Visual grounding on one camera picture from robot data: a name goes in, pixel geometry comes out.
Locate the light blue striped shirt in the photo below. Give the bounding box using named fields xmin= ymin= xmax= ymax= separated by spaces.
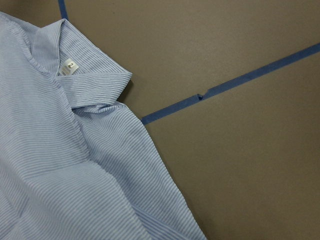
xmin=0 ymin=13 xmax=205 ymax=240

